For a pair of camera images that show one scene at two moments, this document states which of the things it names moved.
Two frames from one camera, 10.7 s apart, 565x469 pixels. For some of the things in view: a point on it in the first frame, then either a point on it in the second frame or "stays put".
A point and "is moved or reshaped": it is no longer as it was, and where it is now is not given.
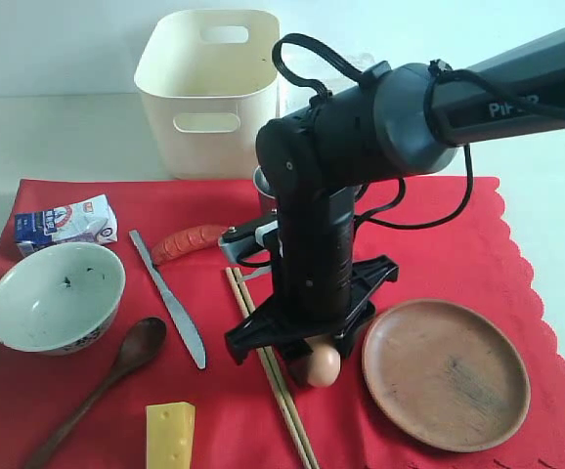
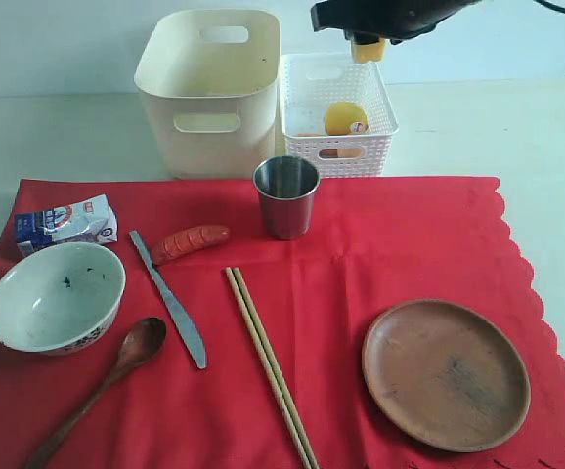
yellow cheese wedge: (169, 435) -> (370, 52)
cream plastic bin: (209, 79) stays put
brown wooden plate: (446, 375) stays put
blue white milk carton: (89, 221) stays put
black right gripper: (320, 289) -> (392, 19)
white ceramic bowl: (57, 299) stays put
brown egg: (325, 362) is moved or reshaped
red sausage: (193, 238) stays put
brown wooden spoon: (140, 342) stays put
